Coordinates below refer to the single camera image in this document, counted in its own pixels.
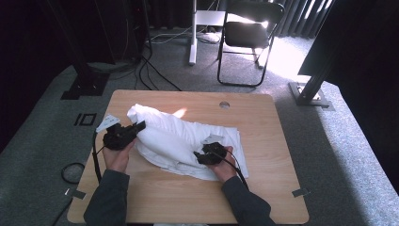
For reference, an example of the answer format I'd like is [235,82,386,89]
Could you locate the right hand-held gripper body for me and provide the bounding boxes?
[200,135,227,165]

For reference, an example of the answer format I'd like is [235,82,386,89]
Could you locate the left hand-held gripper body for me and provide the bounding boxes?
[95,114,137,151]

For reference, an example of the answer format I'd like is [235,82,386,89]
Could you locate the white skirt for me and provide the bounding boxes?
[126,103,249,182]

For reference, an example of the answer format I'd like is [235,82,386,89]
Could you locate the person's right hand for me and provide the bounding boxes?
[208,145,238,184]

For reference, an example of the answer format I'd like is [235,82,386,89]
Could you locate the person's left hand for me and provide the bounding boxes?
[102,139,137,174]

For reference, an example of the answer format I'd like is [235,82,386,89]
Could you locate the black metal stand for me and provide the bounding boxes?
[46,0,111,101]

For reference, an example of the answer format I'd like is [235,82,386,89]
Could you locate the grey tape strip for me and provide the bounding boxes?
[64,187,88,201]
[291,187,311,199]

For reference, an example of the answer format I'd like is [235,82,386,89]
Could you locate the white desk leg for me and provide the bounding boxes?
[187,0,227,66]

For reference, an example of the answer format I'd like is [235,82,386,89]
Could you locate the black stand with grey base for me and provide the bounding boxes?
[288,40,332,109]

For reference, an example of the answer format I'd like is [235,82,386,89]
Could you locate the black folding chair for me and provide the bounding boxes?
[216,0,286,89]

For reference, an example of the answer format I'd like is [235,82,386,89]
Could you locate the black monitor panel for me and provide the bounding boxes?
[297,0,399,83]

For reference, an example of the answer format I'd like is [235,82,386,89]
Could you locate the dark curtain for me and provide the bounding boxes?
[276,0,334,40]

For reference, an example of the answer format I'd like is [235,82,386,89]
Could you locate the right hand-held gripper cable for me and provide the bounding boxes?
[215,150,250,191]

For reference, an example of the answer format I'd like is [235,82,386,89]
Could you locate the hand-held gripper cable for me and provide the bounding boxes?
[215,150,250,191]
[91,131,106,185]

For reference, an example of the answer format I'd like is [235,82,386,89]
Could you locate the left hand-held gripper cable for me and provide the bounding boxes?
[91,131,106,185]

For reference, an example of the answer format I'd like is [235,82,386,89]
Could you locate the black floor cables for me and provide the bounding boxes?
[134,46,183,92]

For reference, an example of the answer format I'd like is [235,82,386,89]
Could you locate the black cable ring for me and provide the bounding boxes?
[60,162,87,185]

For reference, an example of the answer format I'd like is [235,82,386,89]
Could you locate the white floor cables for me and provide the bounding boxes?
[150,26,221,45]

